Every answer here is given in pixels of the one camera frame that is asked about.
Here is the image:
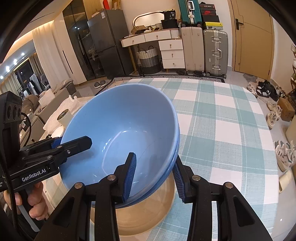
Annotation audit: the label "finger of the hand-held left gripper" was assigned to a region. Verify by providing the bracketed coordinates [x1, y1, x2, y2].
[22, 136, 92, 166]
[20, 137, 62, 154]

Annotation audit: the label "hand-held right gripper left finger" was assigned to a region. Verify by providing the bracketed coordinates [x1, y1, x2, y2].
[35, 152, 137, 241]

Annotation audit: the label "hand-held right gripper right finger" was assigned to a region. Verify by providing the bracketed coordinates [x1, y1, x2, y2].
[172, 155, 273, 241]

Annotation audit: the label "blue bowl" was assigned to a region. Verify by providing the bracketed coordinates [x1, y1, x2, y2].
[60, 84, 179, 202]
[116, 120, 181, 207]

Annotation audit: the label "cream plate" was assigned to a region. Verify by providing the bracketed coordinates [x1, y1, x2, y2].
[89, 173, 175, 237]

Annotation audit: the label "person's left hand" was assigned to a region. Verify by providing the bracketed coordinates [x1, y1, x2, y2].
[3, 182, 49, 221]

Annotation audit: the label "stack of white dishes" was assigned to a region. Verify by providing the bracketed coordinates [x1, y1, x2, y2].
[47, 126, 65, 139]

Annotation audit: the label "white thermos cup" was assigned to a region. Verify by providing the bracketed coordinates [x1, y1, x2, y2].
[57, 110, 71, 127]

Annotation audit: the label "white plastic bag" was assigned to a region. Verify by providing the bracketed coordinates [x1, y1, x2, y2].
[44, 95, 93, 130]

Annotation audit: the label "grey sofa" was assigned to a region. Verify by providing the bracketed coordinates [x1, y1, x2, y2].
[35, 79, 81, 121]

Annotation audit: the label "hanging clothes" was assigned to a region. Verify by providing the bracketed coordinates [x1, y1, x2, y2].
[22, 74, 50, 95]

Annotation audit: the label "white wardrobe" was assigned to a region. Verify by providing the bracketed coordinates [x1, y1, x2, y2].
[54, 20, 87, 85]

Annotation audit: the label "white curtain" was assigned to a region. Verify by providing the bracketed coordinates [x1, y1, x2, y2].
[32, 35, 67, 93]

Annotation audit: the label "dark glass cabinet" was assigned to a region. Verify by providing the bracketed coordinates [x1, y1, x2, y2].
[62, 3, 102, 80]

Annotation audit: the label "grey fridge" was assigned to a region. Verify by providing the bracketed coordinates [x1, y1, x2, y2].
[87, 10, 134, 78]

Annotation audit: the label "woven laundry basket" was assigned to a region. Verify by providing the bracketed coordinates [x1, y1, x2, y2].
[136, 46, 161, 74]

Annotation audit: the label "white vanity desk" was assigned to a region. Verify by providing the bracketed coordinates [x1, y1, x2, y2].
[120, 29, 181, 75]

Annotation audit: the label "scattered shoes group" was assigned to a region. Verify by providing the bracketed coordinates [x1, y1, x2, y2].
[246, 80, 296, 193]

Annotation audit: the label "white drawer unit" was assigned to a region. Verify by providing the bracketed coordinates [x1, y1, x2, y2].
[158, 39, 186, 69]

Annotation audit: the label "small cardboard box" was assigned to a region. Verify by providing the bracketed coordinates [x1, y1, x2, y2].
[131, 25, 146, 35]

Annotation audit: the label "brown cardboard box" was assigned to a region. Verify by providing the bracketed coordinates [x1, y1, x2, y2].
[277, 97, 296, 121]

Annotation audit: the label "beige suitcase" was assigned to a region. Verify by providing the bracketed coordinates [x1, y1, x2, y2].
[180, 26, 205, 75]

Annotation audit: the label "silver suitcase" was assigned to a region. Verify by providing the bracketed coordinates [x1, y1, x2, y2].
[203, 29, 229, 78]

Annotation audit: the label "oval mirror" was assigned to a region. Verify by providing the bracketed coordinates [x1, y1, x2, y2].
[132, 13, 166, 30]

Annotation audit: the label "black box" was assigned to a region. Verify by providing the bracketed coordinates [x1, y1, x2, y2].
[161, 20, 178, 30]

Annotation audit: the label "wooden door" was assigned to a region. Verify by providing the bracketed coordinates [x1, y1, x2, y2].
[230, 0, 274, 80]

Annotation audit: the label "black bag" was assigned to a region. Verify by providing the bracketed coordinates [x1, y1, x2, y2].
[163, 10, 177, 21]

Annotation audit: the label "yellow and black shoebox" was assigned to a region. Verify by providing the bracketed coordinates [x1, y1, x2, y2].
[203, 22, 223, 30]

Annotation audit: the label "plain black shoebox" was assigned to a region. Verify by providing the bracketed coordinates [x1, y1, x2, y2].
[202, 15, 220, 23]

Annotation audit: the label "teal suitcase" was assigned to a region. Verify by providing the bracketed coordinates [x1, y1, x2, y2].
[178, 0, 201, 26]

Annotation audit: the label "black cable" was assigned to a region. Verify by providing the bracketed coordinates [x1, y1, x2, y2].
[3, 112, 32, 234]

